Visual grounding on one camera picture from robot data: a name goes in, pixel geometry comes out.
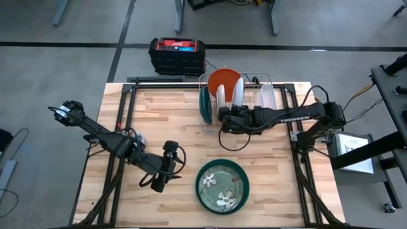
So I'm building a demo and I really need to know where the large green plate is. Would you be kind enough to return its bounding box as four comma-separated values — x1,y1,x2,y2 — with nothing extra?
195,158,251,216

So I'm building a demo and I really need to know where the grey desk leg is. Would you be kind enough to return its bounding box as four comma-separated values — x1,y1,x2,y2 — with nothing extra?
269,0,282,36
52,0,70,28
173,0,186,35

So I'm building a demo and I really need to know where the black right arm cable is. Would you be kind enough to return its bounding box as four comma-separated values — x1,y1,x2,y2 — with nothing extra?
217,128,252,152

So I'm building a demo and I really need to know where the black box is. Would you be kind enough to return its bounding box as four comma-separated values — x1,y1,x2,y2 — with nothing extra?
186,0,225,11

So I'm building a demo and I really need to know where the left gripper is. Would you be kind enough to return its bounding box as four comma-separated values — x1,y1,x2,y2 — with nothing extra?
142,140,183,193

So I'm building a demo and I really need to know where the wire dish rack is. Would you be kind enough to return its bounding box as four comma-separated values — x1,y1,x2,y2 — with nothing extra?
198,72,278,135

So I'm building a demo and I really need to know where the floral green plate dark rim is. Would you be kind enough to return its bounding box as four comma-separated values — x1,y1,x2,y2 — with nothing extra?
198,163,246,211

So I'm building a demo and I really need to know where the dark teal plate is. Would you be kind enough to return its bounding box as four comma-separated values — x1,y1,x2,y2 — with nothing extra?
198,86,214,125

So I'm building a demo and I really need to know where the white booklet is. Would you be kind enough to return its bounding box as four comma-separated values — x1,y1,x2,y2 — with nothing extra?
335,132,375,175

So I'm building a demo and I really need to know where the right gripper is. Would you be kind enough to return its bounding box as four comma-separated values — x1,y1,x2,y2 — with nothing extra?
217,106,257,134

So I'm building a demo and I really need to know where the black power strip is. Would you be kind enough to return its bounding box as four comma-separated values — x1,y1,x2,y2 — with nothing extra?
126,75,186,83

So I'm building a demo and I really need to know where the orange plate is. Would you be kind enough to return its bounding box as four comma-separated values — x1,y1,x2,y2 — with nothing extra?
207,67,242,103

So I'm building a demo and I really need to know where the black camera stand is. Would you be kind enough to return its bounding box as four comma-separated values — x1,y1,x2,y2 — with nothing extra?
330,52,407,211

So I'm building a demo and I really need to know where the cream plate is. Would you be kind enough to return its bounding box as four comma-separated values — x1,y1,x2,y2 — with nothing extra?
215,83,229,118

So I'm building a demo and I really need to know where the white dish brush holder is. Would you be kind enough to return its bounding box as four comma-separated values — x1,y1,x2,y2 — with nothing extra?
135,133,148,150

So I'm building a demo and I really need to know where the clear plastic utensil holder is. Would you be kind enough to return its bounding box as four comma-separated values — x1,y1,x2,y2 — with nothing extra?
256,83,277,111

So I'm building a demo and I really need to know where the red black power station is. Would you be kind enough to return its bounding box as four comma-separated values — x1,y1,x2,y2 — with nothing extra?
148,37,207,77

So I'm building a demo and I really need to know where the caster wheel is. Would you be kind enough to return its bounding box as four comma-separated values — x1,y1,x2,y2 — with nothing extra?
382,201,397,214

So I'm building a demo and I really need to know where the black table frame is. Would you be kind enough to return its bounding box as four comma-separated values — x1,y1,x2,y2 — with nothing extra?
72,81,346,229

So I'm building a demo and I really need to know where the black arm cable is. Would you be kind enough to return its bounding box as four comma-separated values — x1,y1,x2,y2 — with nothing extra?
217,128,252,152
139,172,155,188

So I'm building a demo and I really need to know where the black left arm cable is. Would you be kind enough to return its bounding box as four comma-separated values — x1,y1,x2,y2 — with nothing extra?
139,172,155,188

